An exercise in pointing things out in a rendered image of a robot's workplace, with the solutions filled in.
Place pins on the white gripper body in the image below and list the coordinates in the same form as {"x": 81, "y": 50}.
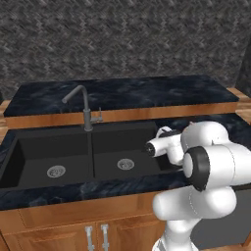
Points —
{"x": 175, "y": 155}

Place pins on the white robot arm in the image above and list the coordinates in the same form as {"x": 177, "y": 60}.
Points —
{"x": 215, "y": 163}

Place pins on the grey sink tap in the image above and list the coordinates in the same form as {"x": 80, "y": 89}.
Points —
{"x": 87, "y": 111}

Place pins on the black double basin sink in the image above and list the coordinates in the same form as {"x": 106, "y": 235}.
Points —
{"x": 65, "y": 153}

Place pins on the round grey drain strainer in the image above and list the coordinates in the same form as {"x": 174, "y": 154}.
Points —
{"x": 125, "y": 163}
{"x": 56, "y": 171}

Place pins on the grey dishwasher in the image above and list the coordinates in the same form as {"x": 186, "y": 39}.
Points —
{"x": 225, "y": 225}

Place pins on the wooden cupboard door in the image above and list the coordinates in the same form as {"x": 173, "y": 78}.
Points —
{"x": 134, "y": 233}
{"x": 49, "y": 240}

